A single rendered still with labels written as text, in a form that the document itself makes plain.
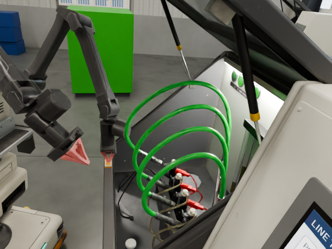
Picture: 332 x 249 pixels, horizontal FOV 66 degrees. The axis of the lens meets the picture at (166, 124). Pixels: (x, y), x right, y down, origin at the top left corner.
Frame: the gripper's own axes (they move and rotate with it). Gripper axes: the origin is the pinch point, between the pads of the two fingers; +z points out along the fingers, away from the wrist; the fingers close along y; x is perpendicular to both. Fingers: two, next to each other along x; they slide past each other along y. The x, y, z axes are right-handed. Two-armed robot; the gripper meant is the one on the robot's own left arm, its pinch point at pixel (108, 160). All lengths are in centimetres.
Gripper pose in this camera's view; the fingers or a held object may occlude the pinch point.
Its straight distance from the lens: 118.7
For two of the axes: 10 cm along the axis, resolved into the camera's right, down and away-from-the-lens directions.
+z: -0.6, 8.9, 4.5
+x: -9.8, 0.4, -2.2
